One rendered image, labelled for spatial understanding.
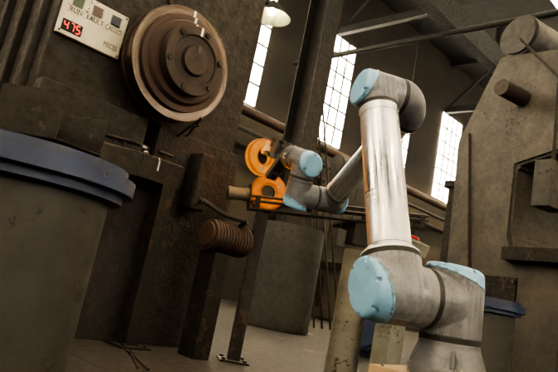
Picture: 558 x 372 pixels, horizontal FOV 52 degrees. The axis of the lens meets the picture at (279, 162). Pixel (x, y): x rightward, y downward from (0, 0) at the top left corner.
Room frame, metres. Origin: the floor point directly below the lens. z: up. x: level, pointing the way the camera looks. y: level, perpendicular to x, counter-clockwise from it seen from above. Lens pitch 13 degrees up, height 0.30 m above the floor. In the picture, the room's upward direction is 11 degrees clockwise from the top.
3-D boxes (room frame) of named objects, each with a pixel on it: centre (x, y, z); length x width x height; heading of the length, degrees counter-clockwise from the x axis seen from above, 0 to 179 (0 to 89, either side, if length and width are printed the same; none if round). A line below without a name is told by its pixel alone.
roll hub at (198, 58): (2.15, 0.41, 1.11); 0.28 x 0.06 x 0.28; 134
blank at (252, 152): (2.31, 0.07, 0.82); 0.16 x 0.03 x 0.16; 123
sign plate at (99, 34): (2.07, 0.80, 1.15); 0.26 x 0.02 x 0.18; 134
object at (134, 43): (2.22, 0.48, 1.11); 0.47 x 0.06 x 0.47; 134
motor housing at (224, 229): (2.36, 0.15, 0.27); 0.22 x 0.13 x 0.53; 134
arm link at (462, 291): (1.47, -0.49, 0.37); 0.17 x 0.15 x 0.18; 109
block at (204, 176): (2.40, 0.32, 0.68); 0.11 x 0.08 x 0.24; 44
